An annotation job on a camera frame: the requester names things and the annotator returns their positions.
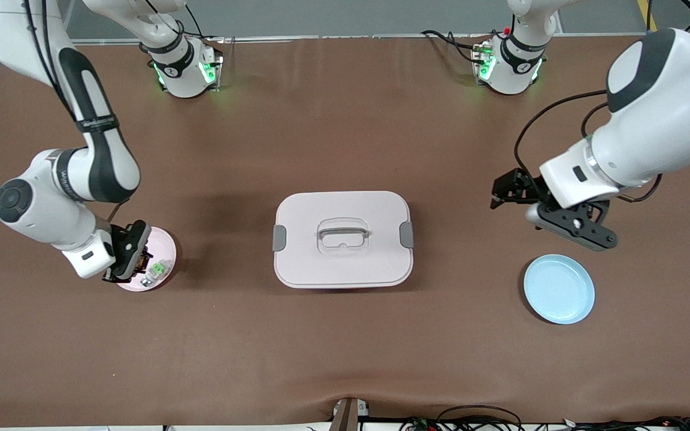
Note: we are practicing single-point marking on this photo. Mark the white lidded storage box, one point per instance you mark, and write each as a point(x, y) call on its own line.
point(345, 269)

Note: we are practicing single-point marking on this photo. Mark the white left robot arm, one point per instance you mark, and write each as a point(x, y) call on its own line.
point(662, 120)

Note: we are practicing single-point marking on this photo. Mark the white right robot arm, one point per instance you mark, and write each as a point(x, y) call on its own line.
point(45, 209)

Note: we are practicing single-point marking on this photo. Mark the metal table clamp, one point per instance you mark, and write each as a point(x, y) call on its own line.
point(348, 416)

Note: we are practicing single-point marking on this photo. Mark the light blue round plate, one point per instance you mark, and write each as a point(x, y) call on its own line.
point(560, 293)

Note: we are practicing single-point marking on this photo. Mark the grey box latch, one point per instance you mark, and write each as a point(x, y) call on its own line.
point(279, 238)
point(406, 234)

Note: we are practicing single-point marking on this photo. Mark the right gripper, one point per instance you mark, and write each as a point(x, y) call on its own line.
point(124, 242)

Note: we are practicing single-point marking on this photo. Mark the green and clear switch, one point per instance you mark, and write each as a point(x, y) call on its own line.
point(159, 272)

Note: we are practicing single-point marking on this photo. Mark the aluminium table edge rail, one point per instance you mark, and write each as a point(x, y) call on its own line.
point(321, 38)

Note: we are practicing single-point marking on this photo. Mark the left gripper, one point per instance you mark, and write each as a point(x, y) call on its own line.
point(523, 185)

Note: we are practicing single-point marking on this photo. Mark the brown table mat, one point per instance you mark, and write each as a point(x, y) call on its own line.
point(345, 347)

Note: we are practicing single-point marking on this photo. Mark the pink round plate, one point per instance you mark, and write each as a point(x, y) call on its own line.
point(162, 245)

